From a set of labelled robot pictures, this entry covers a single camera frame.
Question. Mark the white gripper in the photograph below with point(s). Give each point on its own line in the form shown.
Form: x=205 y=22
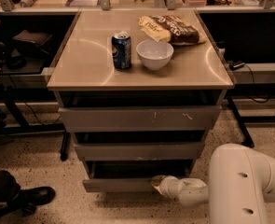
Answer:
x=167 y=186

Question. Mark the grey bottom drawer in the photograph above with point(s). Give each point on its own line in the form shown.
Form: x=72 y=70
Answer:
x=131 y=176

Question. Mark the grey drawer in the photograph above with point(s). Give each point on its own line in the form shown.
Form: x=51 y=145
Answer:
x=139 y=119
x=139 y=151
x=131 y=176

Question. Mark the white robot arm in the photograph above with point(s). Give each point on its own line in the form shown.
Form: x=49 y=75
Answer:
x=241 y=183

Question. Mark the grey middle drawer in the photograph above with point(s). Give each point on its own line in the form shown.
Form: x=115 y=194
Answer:
x=139 y=151

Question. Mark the grey top drawer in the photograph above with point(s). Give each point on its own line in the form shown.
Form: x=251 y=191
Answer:
x=139 y=119

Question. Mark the grey drawer cabinet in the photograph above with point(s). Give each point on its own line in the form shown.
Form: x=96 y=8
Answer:
x=84 y=76

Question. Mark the black desk leg left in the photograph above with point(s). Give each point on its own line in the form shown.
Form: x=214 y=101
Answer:
x=65 y=147

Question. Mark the black desk leg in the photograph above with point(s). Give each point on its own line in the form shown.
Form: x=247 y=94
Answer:
x=65 y=147
x=247 y=139

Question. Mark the black desk leg right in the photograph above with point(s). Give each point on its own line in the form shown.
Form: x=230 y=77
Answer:
x=247 y=139

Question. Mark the black shoe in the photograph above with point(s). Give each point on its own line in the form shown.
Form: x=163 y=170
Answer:
x=37 y=196

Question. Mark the white bowl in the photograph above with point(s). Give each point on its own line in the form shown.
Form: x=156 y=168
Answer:
x=154 y=55

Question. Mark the black power adapter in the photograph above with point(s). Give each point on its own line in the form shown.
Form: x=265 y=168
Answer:
x=235 y=65

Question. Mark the blue soda can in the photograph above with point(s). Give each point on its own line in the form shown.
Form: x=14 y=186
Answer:
x=121 y=50

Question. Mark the brown chip bag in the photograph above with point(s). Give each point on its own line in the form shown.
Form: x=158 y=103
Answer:
x=171 y=29

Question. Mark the black headphones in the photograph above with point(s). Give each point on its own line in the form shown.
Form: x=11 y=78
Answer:
x=14 y=61

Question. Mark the dark box under desk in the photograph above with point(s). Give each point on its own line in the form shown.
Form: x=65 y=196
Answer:
x=31 y=40

